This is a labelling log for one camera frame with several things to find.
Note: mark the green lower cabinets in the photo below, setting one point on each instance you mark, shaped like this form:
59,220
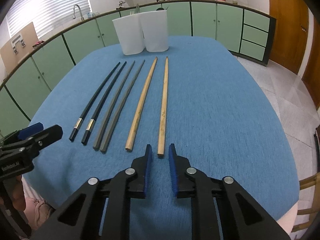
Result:
245,32

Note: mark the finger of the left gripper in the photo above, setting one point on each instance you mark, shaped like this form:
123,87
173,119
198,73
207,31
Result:
29,131
44,138

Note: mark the left hand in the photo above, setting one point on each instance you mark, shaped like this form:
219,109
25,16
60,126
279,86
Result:
17,194

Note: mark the pink cloth on counter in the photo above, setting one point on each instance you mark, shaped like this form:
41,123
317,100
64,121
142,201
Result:
37,44

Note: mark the white double utensil holder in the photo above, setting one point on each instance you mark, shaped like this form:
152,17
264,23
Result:
143,31

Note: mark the far right wooden door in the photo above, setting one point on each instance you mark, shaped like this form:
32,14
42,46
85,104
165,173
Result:
311,77

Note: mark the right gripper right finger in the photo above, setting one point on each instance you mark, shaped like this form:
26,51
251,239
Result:
220,209

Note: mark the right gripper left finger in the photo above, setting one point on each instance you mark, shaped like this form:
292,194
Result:
100,209

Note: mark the cardboard board with labels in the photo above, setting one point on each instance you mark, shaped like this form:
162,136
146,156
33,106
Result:
18,47

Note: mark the wooden door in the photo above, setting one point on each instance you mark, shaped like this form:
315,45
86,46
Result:
311,77
291,33

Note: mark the window blinds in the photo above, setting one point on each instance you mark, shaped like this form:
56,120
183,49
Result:
46,15

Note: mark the near wooden door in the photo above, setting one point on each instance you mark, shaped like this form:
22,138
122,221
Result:
291,33

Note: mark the black cabinet at right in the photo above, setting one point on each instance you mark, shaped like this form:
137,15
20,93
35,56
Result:
316,137

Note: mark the bamboo chopstick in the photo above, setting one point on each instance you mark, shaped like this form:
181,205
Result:
136,119
162,124

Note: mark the steel kitchen faucet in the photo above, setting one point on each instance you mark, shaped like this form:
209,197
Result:
77,12

